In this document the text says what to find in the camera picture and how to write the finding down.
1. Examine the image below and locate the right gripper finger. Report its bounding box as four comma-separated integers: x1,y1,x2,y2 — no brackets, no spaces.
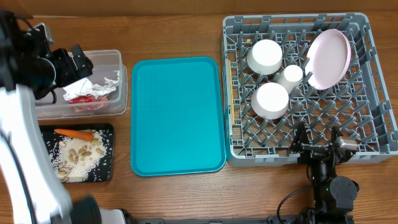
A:
292,121,310,151
330,126,343,145

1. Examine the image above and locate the white napkin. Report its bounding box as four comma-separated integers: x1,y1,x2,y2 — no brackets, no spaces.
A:
63,78,93,101

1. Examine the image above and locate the red snack wrapper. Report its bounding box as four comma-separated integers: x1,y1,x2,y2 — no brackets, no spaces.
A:
68,95,109,113

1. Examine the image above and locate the aluminium foil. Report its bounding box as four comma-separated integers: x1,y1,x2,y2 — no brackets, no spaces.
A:
92,70,120,97

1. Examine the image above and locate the white cup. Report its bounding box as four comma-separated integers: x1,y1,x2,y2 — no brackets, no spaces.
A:
277,65,303,94

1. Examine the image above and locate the large pink plate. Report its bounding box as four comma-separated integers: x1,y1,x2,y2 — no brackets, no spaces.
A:
305,29,351,90

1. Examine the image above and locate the orange carrot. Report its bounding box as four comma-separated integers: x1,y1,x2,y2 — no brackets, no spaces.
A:
54,129,94,141

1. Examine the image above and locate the white bowl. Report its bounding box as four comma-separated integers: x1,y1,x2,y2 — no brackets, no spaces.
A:
247,39,282,75

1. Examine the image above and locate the peanut shells and rice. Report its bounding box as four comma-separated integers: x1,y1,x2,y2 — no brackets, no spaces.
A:
46,129,113,183

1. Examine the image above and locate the wooden chopstick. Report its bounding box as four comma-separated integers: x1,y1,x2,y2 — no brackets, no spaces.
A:
228,60,233,98
230,87,235,125

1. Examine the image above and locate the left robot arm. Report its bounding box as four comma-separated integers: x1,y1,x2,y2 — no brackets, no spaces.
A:
1,11,133,223

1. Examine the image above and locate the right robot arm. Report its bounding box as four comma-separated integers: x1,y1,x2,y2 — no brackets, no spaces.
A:
287,122,359,223

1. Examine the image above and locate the clear plastic bin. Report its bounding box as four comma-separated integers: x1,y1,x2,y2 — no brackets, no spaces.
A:
36,50,128,120

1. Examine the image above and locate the grey dish rack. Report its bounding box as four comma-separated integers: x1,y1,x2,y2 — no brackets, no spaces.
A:
221,12,397,167

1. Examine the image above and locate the black plastic tray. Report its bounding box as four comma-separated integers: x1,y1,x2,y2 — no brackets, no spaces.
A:
39,122,115,184

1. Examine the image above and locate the teal serving tray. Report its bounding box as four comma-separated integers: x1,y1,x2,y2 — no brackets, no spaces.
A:
131,57,226,177

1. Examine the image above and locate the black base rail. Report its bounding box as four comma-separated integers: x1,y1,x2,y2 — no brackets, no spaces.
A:
133,215,355,224

